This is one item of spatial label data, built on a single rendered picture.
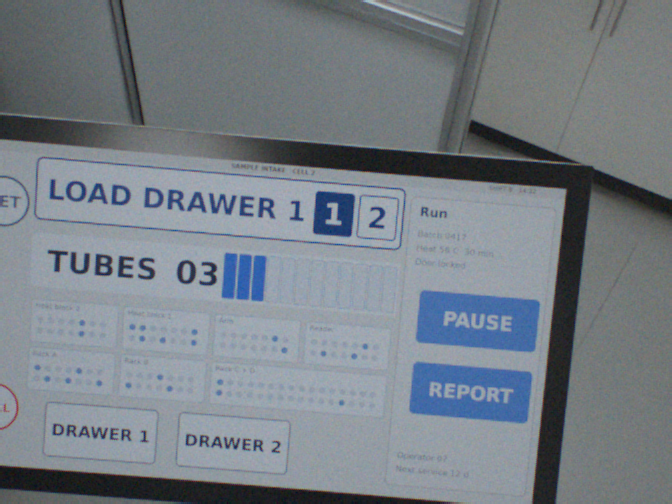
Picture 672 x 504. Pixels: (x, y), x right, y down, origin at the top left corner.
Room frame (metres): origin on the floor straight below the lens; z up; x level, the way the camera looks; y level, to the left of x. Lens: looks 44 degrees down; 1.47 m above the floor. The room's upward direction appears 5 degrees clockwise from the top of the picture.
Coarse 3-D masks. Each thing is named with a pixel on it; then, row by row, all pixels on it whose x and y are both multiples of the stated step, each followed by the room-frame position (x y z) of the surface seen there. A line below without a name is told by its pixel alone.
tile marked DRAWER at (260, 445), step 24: (192, 432) 0.25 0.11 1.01; (216, 432) 0.25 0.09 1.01; (240, 432) 0.26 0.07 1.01; (264, 432) 0.26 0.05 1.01; (288, 432) 0.26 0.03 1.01; (192, 456) 0.24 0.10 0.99; (216, 456) 0.24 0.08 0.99; (240, 456) 0.24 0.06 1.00; (264, 456) 0.24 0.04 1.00; (288, 456) 0.24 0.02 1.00
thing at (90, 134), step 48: (96, 144) 0.40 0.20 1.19; (144, 144) 0.40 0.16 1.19; (192, 144) 0.41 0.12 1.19; (240, 144) 0.41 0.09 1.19; (288, 144) 0.41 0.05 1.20; (336, 144) 0.41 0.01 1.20; (576, 192) 0.40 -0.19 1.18; (576, 240) 0.38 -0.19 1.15; (576, 288) 0.35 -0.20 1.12; (0, 480) 0.22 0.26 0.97; (48, 480) 0.22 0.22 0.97; (96, 480) 0.22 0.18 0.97; (144, 480) 0.22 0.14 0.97; (192, 480) 0.23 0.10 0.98
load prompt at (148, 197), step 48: (48, 192) 0.37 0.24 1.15; (96, 192) 0.38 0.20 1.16; (144, 192) 0.38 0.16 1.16; (192, 192) 0.38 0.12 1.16; (240, 192) 0.38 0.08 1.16; (288, 192) 0.39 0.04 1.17; (336, 192) 0.39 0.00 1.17; (384, 192) 0.39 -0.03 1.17; (288, 240) 0.36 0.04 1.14; (336, 240) 0.36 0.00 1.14; (384, 240) 0.37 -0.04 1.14
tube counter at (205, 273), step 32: (192, 256) 0.35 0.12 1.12; (224, 256) 0.35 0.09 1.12; (256, 256) 0.35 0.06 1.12; (288, 256) 0.35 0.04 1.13; (192, 288) 0.33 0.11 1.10; (224, 288) 0.33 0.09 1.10; (256, 288) 0.33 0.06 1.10; (288, 288) 0.34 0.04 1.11; (320, 288) 0.34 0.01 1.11; (352, 288) 0.34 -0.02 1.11; (384, 288) 0.34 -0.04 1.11
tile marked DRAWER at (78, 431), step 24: (48, 408) 0.26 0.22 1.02; (72, 408) 0.26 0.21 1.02; (96, 408) 0.26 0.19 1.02; (120, 408) 0.26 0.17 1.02; (144, 408) 0.26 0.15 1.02; (48, 432) 0.25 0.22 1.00; (72, 432) 0.25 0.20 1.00; (96, 432) 0.25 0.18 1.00; (120, 432) 0.25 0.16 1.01; (144, 432) 0.25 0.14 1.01; (48, 456) 0.23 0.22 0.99; (72, 456) 0.23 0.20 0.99; (96, 456) 0.23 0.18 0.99; (120, 456) 0.24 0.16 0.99; (144, 456) 0.24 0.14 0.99
